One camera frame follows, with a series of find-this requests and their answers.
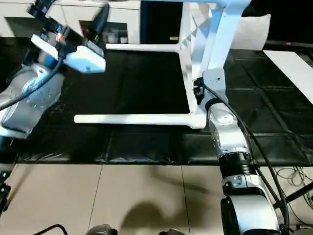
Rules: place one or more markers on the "white glass-door cabinet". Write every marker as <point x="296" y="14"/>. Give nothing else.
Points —
<point x="73" y="12"/>

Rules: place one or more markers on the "white flat sheet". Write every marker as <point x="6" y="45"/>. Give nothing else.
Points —
<point x="288" y="66"/>

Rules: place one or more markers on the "grey printed cushion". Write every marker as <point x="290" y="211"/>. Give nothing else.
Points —
<point x="252" y="34"/>

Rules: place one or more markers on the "white plastic table leg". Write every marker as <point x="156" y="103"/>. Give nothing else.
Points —
<point x="141" y="47"/>
<point x="183" y="1"/>
<point x="122" y="119"/>

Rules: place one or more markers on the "white plastic table top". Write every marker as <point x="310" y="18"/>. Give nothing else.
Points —
<point x="187" y="80"/>

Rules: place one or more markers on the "black work table leg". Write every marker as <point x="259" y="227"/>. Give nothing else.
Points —
<point x="298" y="193"/>

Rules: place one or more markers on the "small yellow label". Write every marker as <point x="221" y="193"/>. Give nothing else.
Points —
<point x="174" y="38"/>

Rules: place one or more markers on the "black tall furniture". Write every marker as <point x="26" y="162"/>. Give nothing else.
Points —
<point x="161" y="22"/>

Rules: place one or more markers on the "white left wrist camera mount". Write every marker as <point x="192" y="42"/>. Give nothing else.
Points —
<point x="85" y="60"/>

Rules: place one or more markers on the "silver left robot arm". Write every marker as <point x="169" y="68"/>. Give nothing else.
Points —
<point x="24" y="102"/>

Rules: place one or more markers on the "small white cup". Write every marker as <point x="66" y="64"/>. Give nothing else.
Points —
<point x="123" y="39"/>

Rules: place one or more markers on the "black work mat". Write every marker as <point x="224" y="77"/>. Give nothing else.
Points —
<point x="146" y="98"/>

